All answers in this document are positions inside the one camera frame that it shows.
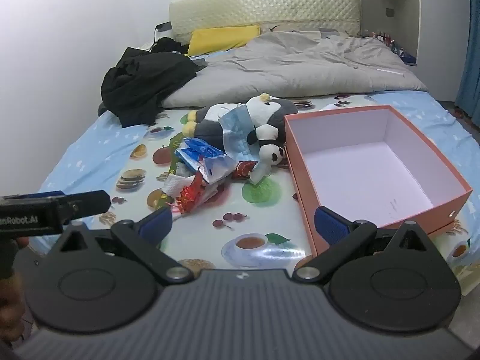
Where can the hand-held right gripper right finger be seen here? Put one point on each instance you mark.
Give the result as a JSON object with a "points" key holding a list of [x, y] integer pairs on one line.
{"points": [[330, 225]]}

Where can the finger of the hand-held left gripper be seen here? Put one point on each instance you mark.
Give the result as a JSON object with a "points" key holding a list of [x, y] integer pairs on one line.
{"points": [[88, 202]]}

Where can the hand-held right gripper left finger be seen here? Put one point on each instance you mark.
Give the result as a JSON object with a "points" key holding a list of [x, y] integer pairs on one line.
{"points": [[157, 223]]}

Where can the red foil wrapper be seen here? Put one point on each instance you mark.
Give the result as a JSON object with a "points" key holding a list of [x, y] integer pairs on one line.
{"points": [[189, 195]]}

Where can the white textured cloth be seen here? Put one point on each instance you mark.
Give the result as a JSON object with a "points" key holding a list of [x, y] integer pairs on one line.
{"points": [[176, 184]]}

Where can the grey printed white packet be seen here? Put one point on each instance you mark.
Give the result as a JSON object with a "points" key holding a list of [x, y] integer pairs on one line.
{"points": [[181, 168]]}

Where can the pink cardboard box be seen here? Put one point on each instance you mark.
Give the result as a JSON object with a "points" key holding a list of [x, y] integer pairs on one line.
{"points": [[375, 165]]}

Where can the blue tissue pack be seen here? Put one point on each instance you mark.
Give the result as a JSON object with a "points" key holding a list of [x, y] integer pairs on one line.
{"points": [[198, 152]]}

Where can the grey fuzzy plush piece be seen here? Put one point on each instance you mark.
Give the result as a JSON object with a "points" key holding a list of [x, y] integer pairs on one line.
{"points": [[260, 172]]}

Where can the small panda plush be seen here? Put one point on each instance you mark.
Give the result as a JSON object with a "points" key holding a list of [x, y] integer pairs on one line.
{"points": [[267, 133]]}

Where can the blue face mask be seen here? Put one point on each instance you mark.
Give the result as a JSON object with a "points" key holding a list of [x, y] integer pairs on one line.
{"points": [[236, 127]]}

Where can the person's left hand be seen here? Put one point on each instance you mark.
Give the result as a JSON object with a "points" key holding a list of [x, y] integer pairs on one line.
{"points": [[13, 307]]}

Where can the fruit print bed sheet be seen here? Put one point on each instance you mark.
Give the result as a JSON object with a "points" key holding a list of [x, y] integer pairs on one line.
{"points": [[112, 165]]}

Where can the green fabric massage hammer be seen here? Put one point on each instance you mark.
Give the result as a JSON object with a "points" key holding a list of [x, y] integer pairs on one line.
{"points": [[175, 146]]}

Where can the grey white penguin plush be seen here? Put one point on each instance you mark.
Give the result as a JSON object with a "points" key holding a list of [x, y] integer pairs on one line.
{"points": [[279, 114]]}

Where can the black clothing pile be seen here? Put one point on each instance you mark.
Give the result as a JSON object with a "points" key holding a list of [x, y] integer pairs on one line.
{"points": [[142, 78]]}

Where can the grey duvet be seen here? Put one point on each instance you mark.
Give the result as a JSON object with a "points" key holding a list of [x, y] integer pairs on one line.
{"points": [[300, 67]]}

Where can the thin white stick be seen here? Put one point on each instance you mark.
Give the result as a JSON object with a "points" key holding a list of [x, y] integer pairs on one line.
{"points": [[390, 72]]}

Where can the small black cloth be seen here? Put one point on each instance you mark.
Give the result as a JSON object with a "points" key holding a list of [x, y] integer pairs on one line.
{"points": [[168, 45]]}

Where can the yellow pillow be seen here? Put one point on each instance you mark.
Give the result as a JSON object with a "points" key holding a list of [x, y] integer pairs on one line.
{"points": [[217, 39]]}

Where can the row of small bottles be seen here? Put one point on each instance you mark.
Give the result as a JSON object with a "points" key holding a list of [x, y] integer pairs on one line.
{"points": [[386, 39]]}

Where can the pale patterned pillow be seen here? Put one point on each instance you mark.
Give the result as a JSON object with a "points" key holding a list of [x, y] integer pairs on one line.
{"points": [[288, 27]]}

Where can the blue curtain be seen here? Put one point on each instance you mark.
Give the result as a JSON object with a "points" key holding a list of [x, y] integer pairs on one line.
{"points": [[468, 63]]}

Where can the white cabinet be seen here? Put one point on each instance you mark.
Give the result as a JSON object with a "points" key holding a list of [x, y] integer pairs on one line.
{"points": [[431, 26]]}

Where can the cream quilted headboard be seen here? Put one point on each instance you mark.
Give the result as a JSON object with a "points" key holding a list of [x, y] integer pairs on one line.
{"points": [[262, 7]]}

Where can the dark wall socket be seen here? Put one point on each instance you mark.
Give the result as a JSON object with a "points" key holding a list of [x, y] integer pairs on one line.
{"points": [[390, 12]]}

